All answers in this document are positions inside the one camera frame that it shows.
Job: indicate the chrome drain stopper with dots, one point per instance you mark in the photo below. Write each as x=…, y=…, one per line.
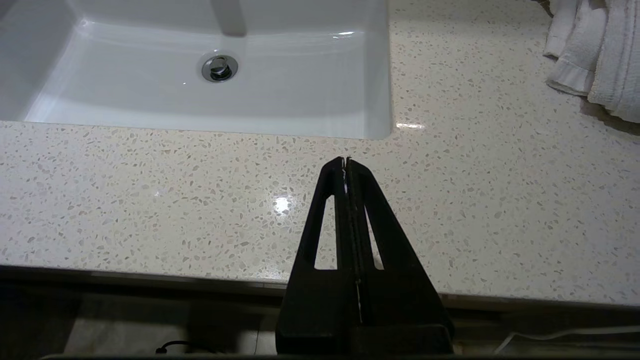
x=220, y=67

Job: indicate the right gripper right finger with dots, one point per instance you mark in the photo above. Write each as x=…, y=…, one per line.
x=405, y=300

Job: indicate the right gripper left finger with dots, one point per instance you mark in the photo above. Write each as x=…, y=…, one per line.
x=305, y=300

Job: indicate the white towel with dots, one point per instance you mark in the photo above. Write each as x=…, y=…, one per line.
x=600, y=60

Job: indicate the white ceramic sink basin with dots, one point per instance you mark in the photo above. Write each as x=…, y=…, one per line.
x=200, y=90

